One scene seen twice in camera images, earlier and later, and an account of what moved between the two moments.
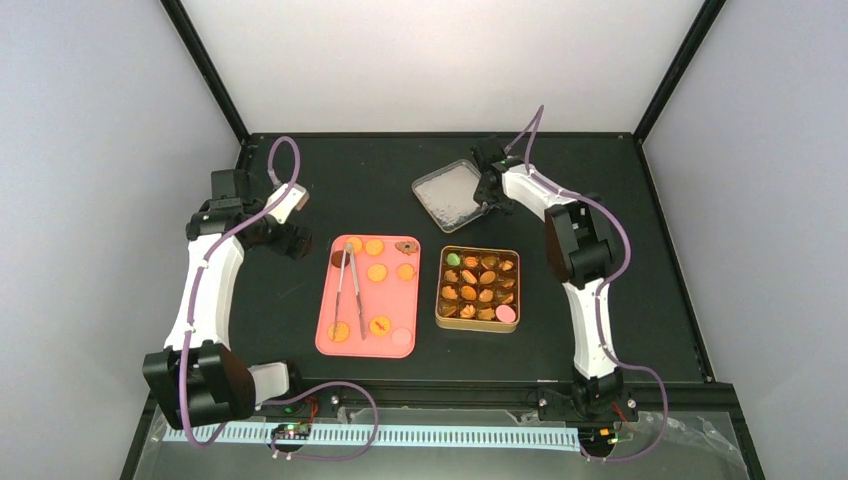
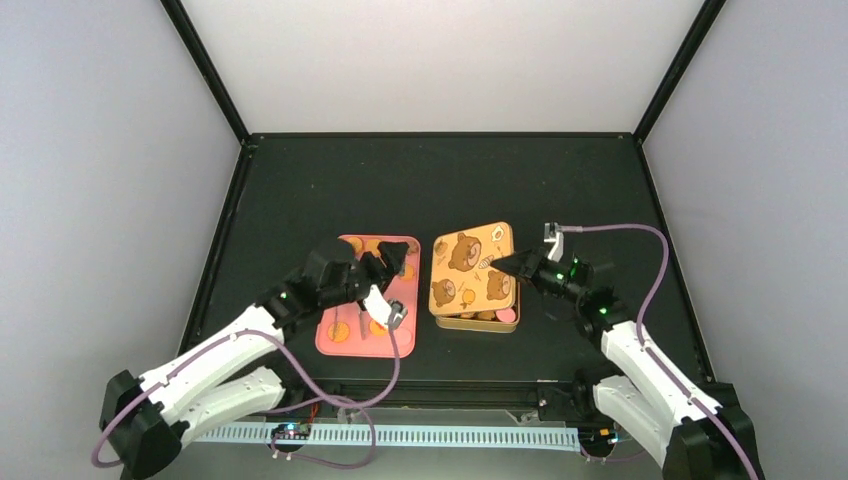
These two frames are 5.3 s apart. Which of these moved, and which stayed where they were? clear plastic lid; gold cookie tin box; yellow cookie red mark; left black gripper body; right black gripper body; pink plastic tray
Moved: right black gripper body; clear plastic lid; left black gripper body
Stayed: pink plastic tray; gold cookie tin box; yellow cookie red mark
